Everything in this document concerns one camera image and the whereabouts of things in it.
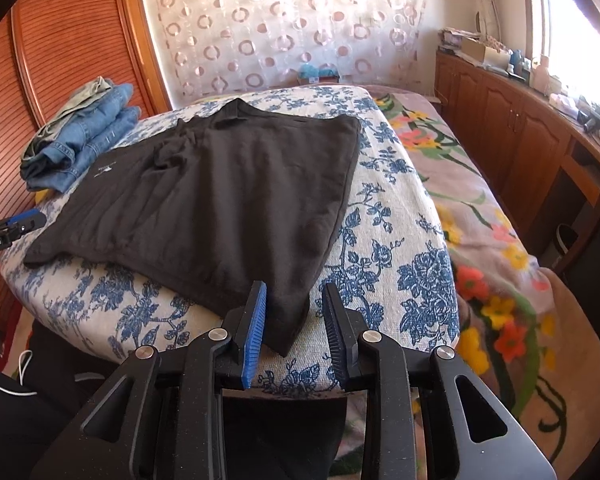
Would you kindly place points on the open cardboard box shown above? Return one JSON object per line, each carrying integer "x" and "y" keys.
{"x": 485, "y": 55}

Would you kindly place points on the black pants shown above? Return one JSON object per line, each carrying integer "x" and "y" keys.
{"x": 205, "y": 200}

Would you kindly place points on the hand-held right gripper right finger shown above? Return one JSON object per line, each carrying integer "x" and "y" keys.
{"x": 336, "y": 340}

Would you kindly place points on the wooden louvered wardrobe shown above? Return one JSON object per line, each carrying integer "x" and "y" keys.
{"x": 70, "y": 50}

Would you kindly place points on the sheer circle-patterned curtain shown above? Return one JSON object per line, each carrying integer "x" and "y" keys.
{"x": 280, "y": 20}

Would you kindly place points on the black tool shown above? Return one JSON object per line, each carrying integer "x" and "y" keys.
{"x": 597, "y": 117}

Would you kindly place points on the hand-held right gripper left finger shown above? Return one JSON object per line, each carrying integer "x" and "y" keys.
{"x": 250, "y": 340}

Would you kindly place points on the bright window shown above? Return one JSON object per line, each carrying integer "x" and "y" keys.
{"x": 572, "y": 25}

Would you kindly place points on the long wooden cabinet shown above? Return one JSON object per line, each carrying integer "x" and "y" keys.
{"x": 505, "y": 125}

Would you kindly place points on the person's black clothing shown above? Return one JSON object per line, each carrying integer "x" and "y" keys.
{"x": 30, "y": 420}

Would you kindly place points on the folded grey-green pants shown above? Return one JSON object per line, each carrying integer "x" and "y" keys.
{"x": 80, "y": 97}

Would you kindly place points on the blue floral bed cover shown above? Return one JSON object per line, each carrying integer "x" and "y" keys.
{"x": 385, "y": 220}

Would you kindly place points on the white plastic bottle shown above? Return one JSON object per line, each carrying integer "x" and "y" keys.
{"x": 542, "y": 76}

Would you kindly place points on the folded blue denim jeans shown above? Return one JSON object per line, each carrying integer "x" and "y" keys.
{"x": 92, "y": 135}

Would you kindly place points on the dark round bin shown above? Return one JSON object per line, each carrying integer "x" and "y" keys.
{"x": 567, "y": 241}

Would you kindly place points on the pink floral blanket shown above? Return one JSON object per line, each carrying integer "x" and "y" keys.
{"x": 480, "y": 220}

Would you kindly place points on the teal cloth bundle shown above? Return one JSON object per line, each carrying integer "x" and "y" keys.
{"x": 316, "y": 72}

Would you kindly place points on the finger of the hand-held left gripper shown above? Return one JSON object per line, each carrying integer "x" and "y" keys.
{"x": 27, "y": 220}

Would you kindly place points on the pile of papers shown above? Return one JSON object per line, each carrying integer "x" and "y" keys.
{"x": 457, "y": 39}

